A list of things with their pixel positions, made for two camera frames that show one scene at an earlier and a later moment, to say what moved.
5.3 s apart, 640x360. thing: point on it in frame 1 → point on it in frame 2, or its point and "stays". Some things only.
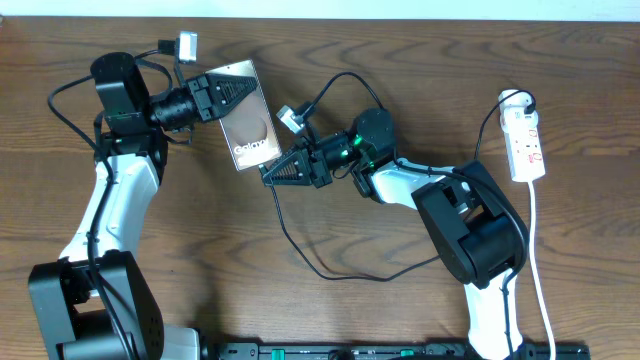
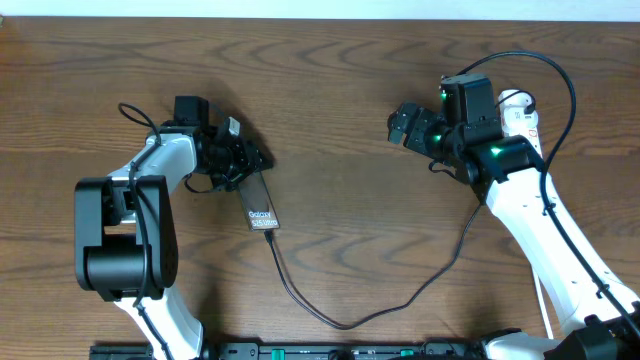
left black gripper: x=209 y=98 → x=247 y=161
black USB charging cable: x=477 y=147 → x=384 y=313
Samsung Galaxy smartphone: x=248 y=128 → x=258 y=205
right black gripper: x=311 y=165 → x=424 y=118
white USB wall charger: x=512 y=109 stays
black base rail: x=385 y=351 stays
